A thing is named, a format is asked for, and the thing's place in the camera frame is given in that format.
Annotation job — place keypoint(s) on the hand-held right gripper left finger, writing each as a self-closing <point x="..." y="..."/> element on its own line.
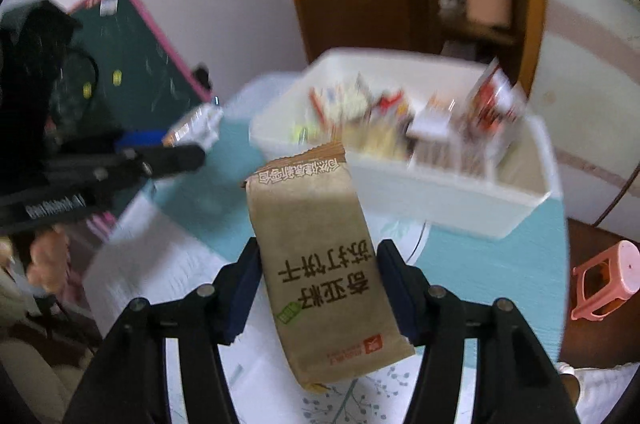
<point x="245" y="294"/>

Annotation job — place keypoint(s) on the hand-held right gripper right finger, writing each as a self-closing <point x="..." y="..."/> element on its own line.
<point x="395" y="294"/>

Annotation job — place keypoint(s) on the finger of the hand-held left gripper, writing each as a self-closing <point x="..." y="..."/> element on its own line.
<point x="145" y="138"/>
<point x="170" y="158"/>

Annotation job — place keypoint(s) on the brown kraft biscuit packet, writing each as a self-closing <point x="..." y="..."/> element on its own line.
<point x="315" y="254"/>

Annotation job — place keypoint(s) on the white plastic bin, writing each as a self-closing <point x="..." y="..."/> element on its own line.
<point x="440" y="199"/>

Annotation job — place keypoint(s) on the person's left hand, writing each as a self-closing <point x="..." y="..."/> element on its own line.
<point x="45" y="254"/>

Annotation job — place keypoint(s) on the black clip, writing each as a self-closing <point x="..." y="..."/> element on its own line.
<point x="202" y="78"/>

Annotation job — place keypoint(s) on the pile of mixed snack packets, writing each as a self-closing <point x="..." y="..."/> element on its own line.
<point x="385" y="123"/>

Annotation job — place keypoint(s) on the pink plastic stool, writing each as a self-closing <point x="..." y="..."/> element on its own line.
<point x="625" y="264"/>

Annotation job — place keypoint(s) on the checked blanket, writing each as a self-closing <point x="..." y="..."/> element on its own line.
<point x="610" y="389"/>

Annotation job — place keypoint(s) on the floral sliding wardrobe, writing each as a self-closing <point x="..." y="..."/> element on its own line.
<point x="575" y="53"/>

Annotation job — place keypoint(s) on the green chalkboard with pink frame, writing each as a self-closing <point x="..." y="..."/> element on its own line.
<point x="140" y="68"/>

